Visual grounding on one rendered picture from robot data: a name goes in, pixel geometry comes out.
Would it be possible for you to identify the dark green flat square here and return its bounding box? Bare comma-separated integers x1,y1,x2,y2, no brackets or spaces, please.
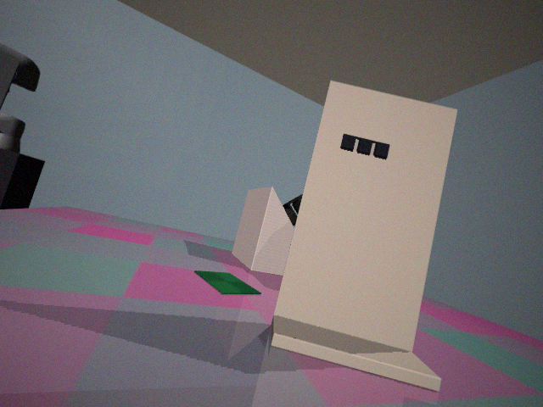
194,270,261,294

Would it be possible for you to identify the beige panel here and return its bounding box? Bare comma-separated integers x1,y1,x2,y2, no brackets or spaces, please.
271,81,457,392

